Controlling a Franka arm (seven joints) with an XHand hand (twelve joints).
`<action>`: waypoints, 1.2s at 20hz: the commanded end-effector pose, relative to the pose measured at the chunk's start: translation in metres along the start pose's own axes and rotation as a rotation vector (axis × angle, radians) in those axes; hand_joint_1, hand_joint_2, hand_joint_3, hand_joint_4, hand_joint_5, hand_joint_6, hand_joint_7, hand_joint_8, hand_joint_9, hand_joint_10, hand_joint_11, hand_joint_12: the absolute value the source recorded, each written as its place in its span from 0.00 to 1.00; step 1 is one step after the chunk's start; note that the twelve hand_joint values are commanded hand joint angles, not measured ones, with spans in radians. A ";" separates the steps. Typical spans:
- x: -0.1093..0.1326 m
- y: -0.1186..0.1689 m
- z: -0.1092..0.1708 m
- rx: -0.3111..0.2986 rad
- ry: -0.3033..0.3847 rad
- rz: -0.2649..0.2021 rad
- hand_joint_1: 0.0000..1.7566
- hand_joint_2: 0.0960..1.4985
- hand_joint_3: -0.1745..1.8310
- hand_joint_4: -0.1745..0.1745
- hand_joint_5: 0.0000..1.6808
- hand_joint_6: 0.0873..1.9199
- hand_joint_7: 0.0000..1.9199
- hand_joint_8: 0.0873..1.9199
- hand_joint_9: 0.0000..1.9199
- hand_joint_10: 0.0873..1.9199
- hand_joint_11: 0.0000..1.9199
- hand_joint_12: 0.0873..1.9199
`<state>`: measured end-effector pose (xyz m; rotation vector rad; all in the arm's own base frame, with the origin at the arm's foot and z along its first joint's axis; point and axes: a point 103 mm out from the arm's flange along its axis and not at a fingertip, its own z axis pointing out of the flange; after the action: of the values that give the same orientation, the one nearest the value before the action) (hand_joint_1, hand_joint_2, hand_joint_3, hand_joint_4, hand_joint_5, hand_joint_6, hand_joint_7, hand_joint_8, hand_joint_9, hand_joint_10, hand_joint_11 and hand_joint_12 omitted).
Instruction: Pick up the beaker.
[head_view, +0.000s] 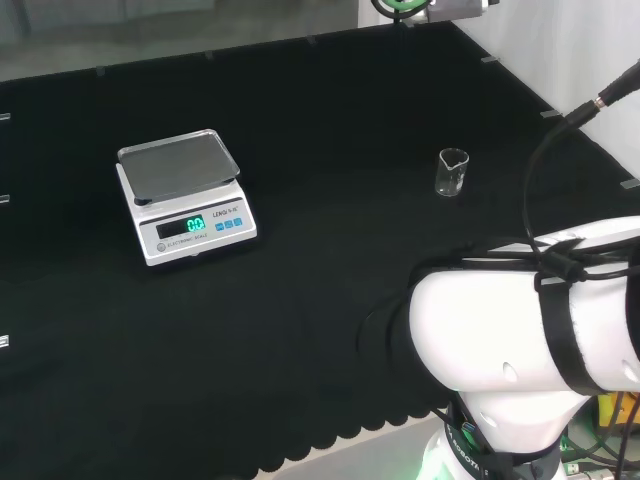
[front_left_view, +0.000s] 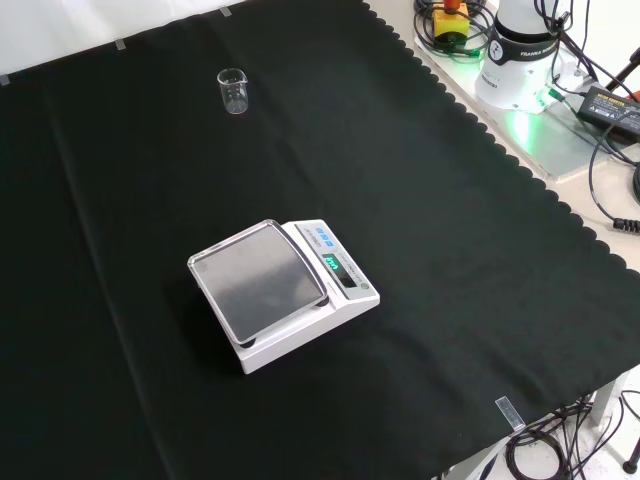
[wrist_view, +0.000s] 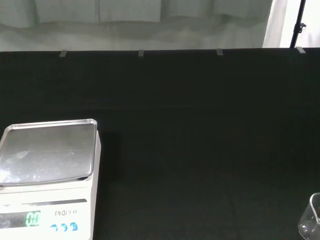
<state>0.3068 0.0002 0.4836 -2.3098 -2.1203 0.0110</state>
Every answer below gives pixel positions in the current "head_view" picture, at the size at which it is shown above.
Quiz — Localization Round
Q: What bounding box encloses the small clear glass beaker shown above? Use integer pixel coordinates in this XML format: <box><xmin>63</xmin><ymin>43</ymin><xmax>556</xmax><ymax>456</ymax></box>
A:
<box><xmin>435</xmin><ymin>147</ymin><xmax>470</xmax><ymax>198</ymax></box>

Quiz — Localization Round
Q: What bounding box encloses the black bench cloth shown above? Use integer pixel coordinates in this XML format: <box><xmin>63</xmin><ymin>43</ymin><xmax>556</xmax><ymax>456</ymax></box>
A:
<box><xmin>0</xmin><ymin>22</ymin><xmax>640</xmax><ymax>474</ymax></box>

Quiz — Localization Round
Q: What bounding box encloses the white electronic balance steel pan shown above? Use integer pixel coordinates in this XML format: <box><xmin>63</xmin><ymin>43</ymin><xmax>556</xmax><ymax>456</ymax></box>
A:
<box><xmin>115</xmin><ymin>128</ymin><xmax>259</xmax><ymax>269</ymax></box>

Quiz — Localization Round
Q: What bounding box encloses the white board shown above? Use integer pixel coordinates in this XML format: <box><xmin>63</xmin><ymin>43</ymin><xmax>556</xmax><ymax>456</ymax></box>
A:
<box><xmin>357</xmin><ymin>0</ymin><xmax>640</xmax><ymax>171</ymax></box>

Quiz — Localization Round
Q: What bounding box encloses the yellow stop button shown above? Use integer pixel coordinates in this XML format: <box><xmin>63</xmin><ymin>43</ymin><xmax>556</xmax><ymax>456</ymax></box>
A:
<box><xmin>594</xmin><ymin>392</ymin><xmax>640</xmax><ymax>436</ymax></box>

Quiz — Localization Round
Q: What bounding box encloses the thick black cable with plug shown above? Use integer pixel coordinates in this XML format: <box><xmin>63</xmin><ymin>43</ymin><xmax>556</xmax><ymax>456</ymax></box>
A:
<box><xmin>522</xmin><ymin>59</ymin><xmax>640</xmax><ymax>251</ymax></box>

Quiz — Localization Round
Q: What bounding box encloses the black and green cable bundle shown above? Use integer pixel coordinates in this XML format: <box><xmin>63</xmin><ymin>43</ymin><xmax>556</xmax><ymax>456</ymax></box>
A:
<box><xmin>559</xmin><ymin>392</ymin><xmax>640</xmax><ymax>480</ymax></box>

